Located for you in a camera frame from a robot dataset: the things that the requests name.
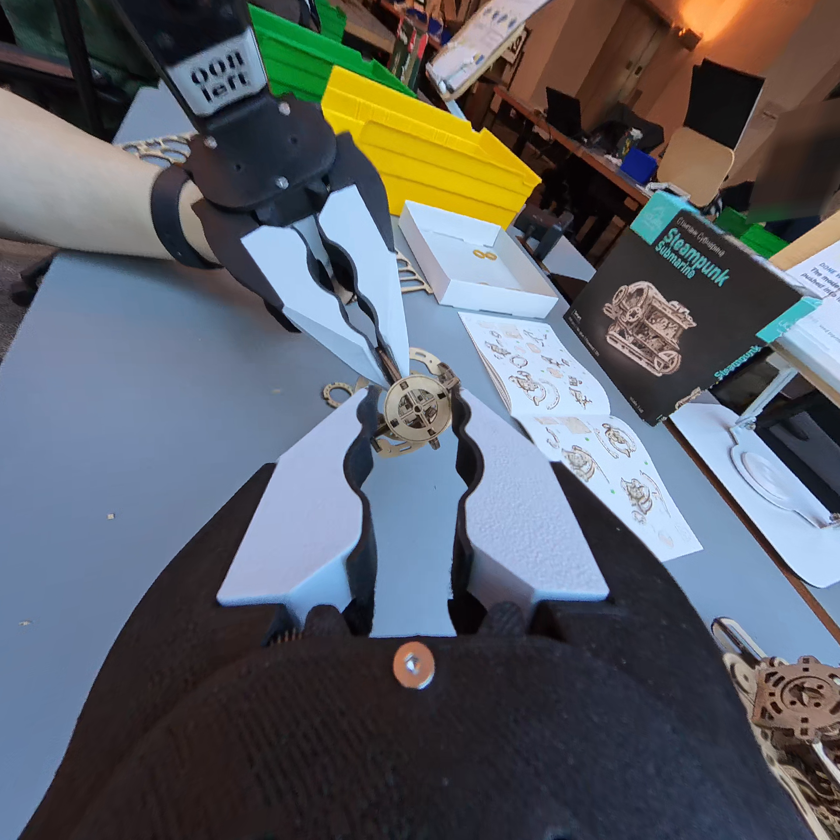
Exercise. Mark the person's left forearm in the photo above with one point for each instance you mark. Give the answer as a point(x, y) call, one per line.
point(79, 177)

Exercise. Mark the blue storage bin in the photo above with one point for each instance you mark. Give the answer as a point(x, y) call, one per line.
point(636, 164)

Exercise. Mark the black monitor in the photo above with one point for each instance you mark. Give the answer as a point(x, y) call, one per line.
point(722, 105)

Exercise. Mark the printed instruction sheets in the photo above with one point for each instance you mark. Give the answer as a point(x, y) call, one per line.
point(820, 289)

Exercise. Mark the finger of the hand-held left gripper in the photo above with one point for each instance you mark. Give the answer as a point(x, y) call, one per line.
point(295, 289)
point(371, 262)

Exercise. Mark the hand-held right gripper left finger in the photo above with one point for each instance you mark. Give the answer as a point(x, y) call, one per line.
point(289, 525)

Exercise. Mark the white cardboard tray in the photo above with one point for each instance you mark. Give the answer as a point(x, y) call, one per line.
point(472, 269)

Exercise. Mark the person's office chair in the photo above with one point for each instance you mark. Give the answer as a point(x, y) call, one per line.
point(33, 279)

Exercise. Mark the open instruction booklet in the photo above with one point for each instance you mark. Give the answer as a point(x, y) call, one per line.
point(558, 374)

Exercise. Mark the green plastic bin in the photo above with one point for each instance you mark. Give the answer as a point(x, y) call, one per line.
point(295, 59)
point(748, 236)

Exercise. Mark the black model kit box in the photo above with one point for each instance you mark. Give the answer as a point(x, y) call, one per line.
point(722, 315)

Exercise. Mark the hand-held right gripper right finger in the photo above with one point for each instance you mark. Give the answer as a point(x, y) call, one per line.
point(531, 525)

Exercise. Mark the honeycomb wooden part sheet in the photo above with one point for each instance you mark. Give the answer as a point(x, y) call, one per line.
point(154, 148)

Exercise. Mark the white flat card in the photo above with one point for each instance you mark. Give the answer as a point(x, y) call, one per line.
point(577, 262)

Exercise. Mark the finished wooden submarine model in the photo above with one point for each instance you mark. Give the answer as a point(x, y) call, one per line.
point(794, 695)

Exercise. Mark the yellow plastic bin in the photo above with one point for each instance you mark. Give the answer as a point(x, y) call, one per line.
point(367, 98)
point(446, 170)

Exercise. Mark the small round wooden gear model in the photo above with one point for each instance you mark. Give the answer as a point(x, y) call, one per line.
point(413, 410)

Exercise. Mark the person's left hand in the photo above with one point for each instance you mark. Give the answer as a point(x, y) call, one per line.
point(191, 220)

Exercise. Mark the paper-covered document stand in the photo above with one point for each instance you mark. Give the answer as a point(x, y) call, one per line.
point(479, 39)

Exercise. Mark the small black device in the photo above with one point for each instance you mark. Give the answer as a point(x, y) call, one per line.
point(541, 229)

